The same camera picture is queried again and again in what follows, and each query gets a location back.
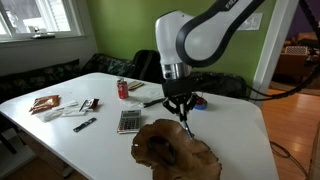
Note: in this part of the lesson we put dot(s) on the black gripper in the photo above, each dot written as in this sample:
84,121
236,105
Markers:
179,95

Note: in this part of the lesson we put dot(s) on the blue pen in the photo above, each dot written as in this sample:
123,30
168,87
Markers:
186,127

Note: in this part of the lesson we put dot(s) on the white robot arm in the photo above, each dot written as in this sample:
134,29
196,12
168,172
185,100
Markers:
186,42

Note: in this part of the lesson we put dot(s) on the black marker pen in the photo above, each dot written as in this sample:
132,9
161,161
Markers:
148,104

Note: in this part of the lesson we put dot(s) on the blue tape roll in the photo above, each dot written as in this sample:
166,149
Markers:
201,104

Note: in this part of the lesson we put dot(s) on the wooden burl bowl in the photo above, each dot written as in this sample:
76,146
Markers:
171,154

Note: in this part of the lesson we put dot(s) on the notepad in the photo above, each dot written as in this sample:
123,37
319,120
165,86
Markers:
134,85

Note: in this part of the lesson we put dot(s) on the grey calculator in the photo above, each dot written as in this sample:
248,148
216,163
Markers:
130,122

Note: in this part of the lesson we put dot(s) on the black backpack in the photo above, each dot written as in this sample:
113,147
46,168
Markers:
147,67

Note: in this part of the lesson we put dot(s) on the red soda can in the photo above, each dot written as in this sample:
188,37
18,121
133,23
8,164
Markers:
122,89

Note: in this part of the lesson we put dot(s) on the dark snack wrapper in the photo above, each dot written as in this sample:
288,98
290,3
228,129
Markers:
89,105

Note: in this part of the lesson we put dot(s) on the small black bar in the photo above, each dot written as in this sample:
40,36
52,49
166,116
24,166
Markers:
84,124

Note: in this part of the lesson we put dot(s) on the orange snack packet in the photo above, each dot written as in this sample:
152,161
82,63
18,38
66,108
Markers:
44,103

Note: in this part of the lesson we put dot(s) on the dark floral bench cushion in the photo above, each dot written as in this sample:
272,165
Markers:
18,84

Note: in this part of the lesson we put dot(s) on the window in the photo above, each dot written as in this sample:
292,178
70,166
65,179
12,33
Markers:
22,20

